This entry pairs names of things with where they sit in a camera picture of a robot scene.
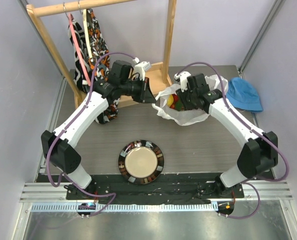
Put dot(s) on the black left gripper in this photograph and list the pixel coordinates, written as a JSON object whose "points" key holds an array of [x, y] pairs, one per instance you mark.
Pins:
{"points": [[145, 95]]}

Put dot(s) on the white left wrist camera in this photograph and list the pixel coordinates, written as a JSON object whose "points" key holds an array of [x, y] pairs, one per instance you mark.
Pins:
{"points": [[141, 68]]}

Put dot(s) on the wooden clothes rack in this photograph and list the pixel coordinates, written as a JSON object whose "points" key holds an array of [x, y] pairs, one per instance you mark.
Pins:
{"points": [[150, 81]]}

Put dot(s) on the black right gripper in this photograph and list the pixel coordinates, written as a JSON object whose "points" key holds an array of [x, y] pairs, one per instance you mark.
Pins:
{"points": [[185, 99]]}

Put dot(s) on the left aluminium frame post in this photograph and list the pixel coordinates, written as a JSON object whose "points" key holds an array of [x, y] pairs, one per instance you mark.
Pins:
{"points": [[23, 4]]}

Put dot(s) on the perforated metal rail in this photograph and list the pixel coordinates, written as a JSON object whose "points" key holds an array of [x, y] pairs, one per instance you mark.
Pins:
{"points": [[126, 208]]}

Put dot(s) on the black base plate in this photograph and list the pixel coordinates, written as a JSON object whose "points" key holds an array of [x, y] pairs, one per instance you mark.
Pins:
{"points": [[168, 188]]}

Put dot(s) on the orange black patterned garment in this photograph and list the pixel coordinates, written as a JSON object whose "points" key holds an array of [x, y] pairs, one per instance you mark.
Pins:
{"points": [[99, 48]]}

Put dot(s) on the fake yellow lemon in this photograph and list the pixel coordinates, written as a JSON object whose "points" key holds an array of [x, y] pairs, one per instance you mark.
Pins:
{"points": [[170, 100]]}

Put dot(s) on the patterned round plate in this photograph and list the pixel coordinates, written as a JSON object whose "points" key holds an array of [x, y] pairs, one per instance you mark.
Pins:
{"points": [[140, 162]]}

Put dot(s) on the cream hanger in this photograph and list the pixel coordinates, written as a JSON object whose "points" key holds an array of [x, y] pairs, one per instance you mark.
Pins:
{"points": [[87, 39]]}

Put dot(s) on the pink hanger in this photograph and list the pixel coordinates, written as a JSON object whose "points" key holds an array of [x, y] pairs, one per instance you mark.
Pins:
{"points": [[86, 80]]}

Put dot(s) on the white plastic bag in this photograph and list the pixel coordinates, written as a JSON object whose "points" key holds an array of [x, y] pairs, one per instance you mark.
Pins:
{"points": [[185, 117]]}

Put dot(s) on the aluminium corner frame post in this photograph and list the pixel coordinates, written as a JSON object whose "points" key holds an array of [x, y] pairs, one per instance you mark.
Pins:
{"points": [[269, 19]]}

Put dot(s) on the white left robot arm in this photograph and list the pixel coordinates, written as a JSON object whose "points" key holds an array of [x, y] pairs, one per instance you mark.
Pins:
{"points": [[59, 145]]}

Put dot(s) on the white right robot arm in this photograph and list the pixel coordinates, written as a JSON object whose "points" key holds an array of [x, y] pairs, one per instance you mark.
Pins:
{"points": [[257, 147]]}

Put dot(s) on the fake red cherry bunch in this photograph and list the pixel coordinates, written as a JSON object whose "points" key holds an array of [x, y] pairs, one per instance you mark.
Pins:
{"points": [[177, 105]]}

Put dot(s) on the black white zebra garment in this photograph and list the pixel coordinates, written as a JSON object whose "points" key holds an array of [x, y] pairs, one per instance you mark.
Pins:
{"points": [[78, 74]]}

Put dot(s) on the blue bucket hat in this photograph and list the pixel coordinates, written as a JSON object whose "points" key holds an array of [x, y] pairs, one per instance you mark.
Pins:
{"points": [[243, 95]]}

